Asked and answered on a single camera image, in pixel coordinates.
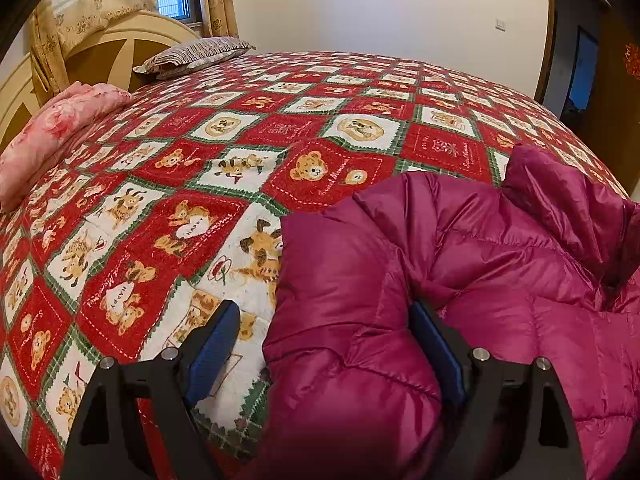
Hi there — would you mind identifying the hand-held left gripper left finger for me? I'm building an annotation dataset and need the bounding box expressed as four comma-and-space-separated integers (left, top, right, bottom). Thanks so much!
60, 300, 242, 480

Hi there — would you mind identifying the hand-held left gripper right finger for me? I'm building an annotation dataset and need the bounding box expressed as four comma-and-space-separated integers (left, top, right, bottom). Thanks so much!
409, 300, 587, 480

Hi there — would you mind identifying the magenta down jacket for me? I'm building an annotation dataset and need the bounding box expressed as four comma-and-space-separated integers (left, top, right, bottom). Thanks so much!
240, 144, 640, 480

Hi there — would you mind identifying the red bear-print blanket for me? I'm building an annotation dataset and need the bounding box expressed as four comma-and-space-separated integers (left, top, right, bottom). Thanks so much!
0, 51, 631, 480

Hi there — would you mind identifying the pink floral pillow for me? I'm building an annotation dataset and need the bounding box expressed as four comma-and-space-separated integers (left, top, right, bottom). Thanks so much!
0, 82, 133, 212

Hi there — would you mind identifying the striped grey pillow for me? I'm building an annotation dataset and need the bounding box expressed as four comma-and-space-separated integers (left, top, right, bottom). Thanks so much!
132, 37, 256, 80

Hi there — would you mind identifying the brown wooden door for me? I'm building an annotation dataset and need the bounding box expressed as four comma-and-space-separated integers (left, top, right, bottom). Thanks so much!
580, 7, 640, 161

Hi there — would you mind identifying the beige wooden headboard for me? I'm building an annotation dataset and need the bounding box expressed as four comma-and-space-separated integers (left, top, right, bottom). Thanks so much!
0, 12, 201, 148

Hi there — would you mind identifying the red paper door decoration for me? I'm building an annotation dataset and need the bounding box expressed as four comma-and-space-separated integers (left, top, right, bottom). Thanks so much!
622, 44, 640, 81

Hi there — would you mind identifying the wooden door frame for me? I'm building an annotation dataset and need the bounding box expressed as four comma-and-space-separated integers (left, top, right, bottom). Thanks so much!
532, 0, 613, 126

